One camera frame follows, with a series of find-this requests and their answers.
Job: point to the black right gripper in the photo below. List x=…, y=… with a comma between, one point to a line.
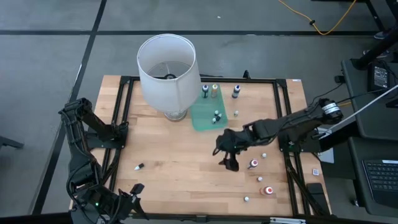
x=231, y=141

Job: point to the large red-capped food coloring bottle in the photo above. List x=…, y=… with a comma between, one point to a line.
x=254, y=163

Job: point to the black flat device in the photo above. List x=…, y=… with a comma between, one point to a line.
x=316, y=189

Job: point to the black laptop keyboard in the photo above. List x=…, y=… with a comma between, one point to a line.
x=384, y=180

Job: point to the small white tag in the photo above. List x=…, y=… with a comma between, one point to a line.
x=316, y=172

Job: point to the table lamp with white shade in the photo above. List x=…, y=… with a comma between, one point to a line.
x=169, y=93

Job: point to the translucent green plastic bin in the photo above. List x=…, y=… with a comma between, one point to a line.
x=205, y=115

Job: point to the dark furniture leg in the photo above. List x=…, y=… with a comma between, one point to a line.
x=11, y=143

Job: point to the black metal stand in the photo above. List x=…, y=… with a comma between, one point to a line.
x=376, y=49

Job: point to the black side desk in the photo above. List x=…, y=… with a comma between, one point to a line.
x=373, y=124

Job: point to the person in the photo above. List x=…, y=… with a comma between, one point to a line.
x=382, y=35

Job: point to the large blue food coloring bottle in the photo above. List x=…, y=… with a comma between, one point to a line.
x=236, y=92

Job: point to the black power adapter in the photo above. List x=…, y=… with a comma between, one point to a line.
x=381, y=77

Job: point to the black front beam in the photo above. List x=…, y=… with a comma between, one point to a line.
x=31, y=218

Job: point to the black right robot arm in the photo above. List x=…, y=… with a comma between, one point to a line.
x=295, y=121

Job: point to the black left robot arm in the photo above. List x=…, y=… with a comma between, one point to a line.
x=81, y=161

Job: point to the large yellow food coloring bottle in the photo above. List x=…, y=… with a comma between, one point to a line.
x=214, y=91

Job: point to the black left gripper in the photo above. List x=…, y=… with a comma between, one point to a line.
x=112, y=203

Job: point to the large orange food coloring bottle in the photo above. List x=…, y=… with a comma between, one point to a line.
x=268, y=190

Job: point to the white rod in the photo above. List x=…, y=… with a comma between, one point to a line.
x=363, y=107

